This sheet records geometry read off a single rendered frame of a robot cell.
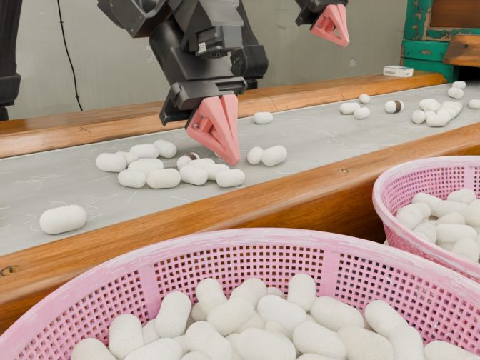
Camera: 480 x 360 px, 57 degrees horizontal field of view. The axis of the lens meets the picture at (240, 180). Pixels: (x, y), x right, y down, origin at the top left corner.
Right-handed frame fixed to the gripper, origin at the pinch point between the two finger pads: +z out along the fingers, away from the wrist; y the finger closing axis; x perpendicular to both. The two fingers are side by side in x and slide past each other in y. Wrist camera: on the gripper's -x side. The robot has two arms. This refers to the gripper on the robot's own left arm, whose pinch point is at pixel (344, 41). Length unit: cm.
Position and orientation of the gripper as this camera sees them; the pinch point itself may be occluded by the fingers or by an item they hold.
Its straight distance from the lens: 92.9
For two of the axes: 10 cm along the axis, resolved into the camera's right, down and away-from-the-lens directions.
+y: 8.0, -2.1, 5.6
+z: 4.6, 8.2, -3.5
